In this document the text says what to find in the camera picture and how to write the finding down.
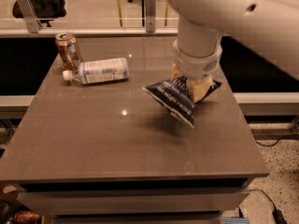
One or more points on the black office chair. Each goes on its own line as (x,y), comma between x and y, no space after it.
(48,10)

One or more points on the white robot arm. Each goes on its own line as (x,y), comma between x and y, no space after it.
(270,28)

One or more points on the clear plastic water bottle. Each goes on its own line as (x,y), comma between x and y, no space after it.
(99,71)

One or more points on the blue chip bag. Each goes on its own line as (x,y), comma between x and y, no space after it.
(173,94)

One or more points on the grey metal railing post left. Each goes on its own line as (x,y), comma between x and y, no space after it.
(33,24)

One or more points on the grey table drawer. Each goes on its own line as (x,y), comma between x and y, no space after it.
(133,201)

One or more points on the grey metal railing post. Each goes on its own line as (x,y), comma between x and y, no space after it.
(33,24)
(150,15)

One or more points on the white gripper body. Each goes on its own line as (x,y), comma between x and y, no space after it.
(195,64)

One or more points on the gold drink can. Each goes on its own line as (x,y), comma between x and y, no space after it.
(69,50)

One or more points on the red can under table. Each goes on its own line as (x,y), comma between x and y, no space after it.
(26,217)

